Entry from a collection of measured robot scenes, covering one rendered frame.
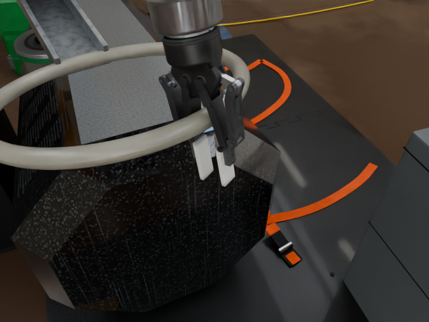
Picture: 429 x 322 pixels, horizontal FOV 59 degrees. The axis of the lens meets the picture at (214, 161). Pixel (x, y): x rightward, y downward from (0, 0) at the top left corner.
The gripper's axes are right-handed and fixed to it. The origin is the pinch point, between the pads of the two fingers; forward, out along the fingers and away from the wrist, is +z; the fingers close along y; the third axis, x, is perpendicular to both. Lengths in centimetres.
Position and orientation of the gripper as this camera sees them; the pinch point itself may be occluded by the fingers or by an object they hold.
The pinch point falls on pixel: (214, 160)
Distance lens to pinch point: 59.1
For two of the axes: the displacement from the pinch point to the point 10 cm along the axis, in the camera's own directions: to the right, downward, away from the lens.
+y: -8.1, -2.1, 5.5
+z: 1.6, 8.2, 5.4
